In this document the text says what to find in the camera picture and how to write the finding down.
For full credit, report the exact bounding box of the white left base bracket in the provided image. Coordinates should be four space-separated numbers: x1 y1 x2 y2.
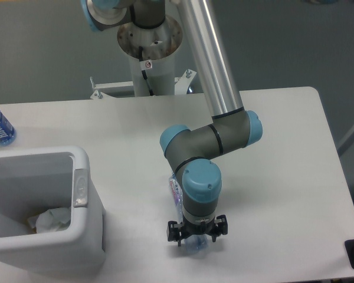
90 77 135 100

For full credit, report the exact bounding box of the white trash can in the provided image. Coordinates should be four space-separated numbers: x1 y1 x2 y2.
0 146 106 273

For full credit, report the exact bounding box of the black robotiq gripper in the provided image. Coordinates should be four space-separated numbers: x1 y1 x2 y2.
167 215 228 247

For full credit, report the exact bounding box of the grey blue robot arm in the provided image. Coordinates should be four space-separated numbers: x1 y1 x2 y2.
80 1 263 243

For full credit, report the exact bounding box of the clear plastic bottle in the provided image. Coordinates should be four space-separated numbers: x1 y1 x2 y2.
169 173 208 254

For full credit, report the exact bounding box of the white base bracket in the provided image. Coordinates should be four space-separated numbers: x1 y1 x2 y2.
174 69 197 96
90 77 135 100

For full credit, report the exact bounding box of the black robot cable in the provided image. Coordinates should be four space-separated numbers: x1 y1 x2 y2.
137 45 155 97

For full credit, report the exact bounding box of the white right base bracket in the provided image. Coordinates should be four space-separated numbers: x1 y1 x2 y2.
174 69 197 96

